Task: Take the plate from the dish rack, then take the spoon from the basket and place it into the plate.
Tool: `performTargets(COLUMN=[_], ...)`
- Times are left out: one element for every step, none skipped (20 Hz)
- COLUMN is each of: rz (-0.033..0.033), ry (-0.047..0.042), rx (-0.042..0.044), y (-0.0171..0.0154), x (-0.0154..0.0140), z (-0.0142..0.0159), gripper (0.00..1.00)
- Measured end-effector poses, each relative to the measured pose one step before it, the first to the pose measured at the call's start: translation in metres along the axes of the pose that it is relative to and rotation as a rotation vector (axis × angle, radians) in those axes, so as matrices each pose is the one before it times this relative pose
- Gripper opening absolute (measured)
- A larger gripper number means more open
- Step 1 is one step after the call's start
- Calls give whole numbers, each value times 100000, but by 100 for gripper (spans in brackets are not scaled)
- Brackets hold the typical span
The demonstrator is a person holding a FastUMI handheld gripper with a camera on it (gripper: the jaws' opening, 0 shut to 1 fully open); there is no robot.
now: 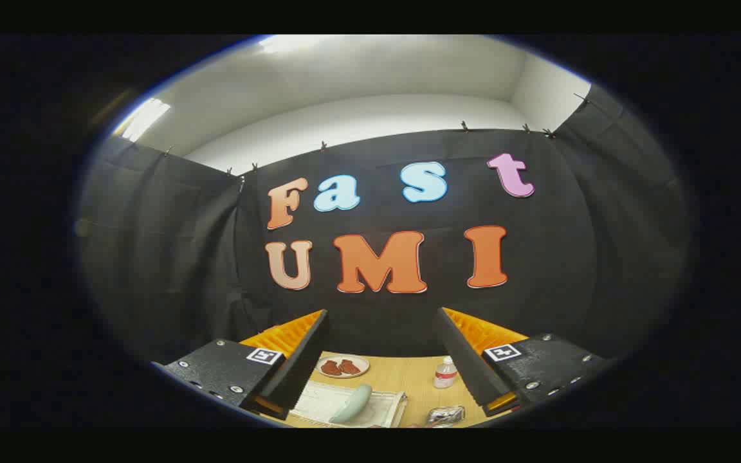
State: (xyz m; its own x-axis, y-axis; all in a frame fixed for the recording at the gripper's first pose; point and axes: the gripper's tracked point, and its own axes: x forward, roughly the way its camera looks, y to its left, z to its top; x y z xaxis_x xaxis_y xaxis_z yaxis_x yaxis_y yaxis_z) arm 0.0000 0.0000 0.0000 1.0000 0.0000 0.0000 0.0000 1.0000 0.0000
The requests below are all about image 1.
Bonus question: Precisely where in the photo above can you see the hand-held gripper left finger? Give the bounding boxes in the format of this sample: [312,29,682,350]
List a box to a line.
[163,309,331,420]

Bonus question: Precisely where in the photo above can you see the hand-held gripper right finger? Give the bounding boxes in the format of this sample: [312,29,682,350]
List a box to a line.
[434,307,616,417]

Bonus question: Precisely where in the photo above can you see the white wire dish rack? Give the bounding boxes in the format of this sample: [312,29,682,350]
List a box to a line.
[290,381,408,428]

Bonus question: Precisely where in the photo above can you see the metal wire basket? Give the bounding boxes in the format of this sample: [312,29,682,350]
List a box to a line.
[426,405,466,428]

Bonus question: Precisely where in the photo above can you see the mint green plate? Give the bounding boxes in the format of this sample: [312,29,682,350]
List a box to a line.
[329,384,373,425]

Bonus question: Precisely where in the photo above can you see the white plate with meat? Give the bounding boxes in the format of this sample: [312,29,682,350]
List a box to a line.
[316,355,370,379]

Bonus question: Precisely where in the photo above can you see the clear bottle with red label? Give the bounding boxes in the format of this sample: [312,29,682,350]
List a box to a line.
[434,356,458,390]

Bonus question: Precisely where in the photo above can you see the ceiling light panel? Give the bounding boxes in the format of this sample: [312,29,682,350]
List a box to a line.
[258,35,326,55]
[113,98,172,142]

